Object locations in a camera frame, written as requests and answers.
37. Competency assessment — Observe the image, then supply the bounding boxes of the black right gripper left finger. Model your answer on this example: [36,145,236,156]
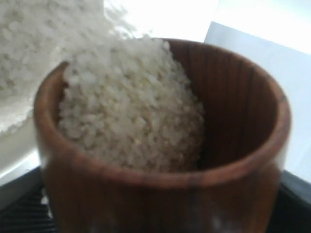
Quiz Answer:
[0,168,55,233]

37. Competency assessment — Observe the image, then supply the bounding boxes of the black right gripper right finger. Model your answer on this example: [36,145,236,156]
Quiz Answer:
[274,171,311,233]

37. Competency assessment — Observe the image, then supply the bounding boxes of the brown wooden cup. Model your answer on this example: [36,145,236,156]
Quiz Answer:
[34,39,291,233]

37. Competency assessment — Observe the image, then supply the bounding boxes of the small cream ceramic bowl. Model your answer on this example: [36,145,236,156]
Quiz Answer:
[0,0,107,187]

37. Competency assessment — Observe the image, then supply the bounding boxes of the rice inside wooden cup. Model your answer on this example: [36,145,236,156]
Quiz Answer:
[58,37,204,172]

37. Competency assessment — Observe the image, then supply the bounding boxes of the uncooked rice grains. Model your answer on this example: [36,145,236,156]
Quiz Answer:
[0,0,135,134]

